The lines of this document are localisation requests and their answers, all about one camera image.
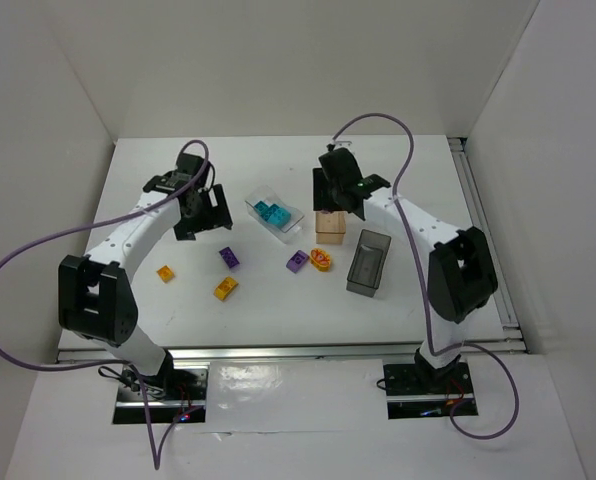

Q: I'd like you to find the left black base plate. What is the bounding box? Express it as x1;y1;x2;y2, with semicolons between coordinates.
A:
112;366;209;425

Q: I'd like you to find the small yellow lego brick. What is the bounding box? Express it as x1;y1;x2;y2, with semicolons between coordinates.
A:
157;265;175;283

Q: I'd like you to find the dark grey translucent container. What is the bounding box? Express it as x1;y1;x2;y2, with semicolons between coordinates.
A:
346;229;391;298

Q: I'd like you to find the aluminium rail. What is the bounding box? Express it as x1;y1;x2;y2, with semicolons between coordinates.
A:
447;137;527;353
56;339;528;363

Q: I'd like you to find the small teal lego brick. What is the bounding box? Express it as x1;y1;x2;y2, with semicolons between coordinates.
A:
254;201;269;215

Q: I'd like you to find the orange translucent container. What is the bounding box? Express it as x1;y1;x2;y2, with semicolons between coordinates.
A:
315;211;346;245

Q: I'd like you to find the front aluminium rail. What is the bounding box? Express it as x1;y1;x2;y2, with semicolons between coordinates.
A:
56;339;528;363

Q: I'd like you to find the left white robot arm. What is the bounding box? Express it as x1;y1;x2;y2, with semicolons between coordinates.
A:
58;152;233;398

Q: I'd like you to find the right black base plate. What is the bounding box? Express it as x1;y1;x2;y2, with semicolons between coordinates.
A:
376;362;478;420

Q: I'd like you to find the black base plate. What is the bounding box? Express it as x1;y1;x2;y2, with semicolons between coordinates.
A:
376;362;478;420
112;366;209;425

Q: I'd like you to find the purple rounded lego brick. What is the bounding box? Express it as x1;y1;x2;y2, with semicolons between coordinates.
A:
286;250;309;273

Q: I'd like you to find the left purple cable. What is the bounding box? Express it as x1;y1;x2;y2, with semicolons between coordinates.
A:
0;139;211;471

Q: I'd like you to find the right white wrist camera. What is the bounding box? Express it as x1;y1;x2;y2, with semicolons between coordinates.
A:
327;140;352;151

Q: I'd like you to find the yellow butterfly lego brick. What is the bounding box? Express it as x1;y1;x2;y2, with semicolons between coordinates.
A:
309;248;332;272

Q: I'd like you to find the clear plastic container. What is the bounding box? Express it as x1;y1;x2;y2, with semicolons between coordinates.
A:
244;185;305;244

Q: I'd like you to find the right aluminium rail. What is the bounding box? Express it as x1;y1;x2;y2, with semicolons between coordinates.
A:
447;137;527;353

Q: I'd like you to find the teal rectangular lego brick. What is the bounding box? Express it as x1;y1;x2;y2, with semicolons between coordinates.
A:
256;204;278;222

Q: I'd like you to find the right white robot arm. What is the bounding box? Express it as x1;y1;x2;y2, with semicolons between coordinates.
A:
313;144;498;385

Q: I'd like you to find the yellow curved lego brick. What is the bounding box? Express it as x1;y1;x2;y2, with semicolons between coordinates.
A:
214;276;239;301

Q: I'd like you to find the teal rounded lego brick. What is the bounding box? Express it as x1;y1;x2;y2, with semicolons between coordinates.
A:
268;206;291;230

